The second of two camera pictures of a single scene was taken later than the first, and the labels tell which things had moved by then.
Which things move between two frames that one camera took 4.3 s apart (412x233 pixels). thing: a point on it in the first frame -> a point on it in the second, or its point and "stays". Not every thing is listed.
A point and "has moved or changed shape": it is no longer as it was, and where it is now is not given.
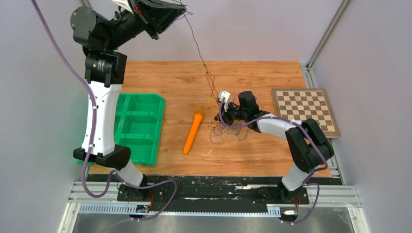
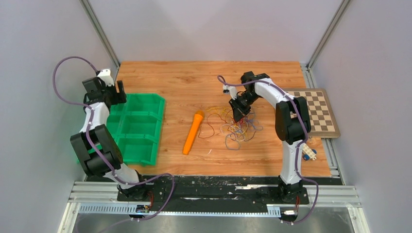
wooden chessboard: [301, 104] stays
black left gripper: [155, 15] -> [119, 98]
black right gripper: [226, 118] -> [239, 112]
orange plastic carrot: [198, 117] stays
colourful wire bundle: [218, 131] has moved or changed shape
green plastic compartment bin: [137, 120] stays
